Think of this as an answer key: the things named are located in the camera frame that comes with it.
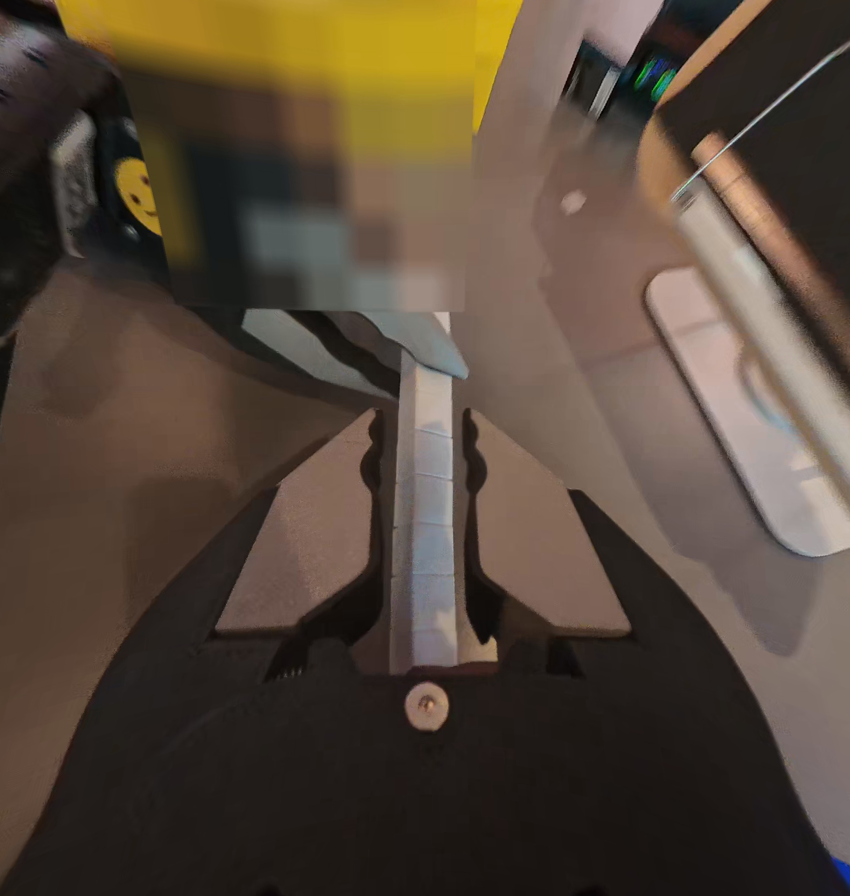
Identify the white stand ledge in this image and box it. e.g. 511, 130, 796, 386
670, 189, 850, 541

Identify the wire page holder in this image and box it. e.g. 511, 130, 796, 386
670, 24, 850, 205

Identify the white segmented bar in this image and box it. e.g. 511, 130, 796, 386
390, 350, 462, 674

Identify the black camera battery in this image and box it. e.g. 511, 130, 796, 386
561, 38, 625, 124

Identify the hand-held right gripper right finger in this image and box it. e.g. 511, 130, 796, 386
458, 408, 633, 646

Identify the white stand base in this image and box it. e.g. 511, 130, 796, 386
645, 266, 850, 558

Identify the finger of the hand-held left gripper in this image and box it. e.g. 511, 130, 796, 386
241, 311, 402, 401
327, 311, 470, 380

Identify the yellow storage bin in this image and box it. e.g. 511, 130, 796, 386
57, 0, 525, 134

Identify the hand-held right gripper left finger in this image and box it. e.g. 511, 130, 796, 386
215, 408, 386, 648

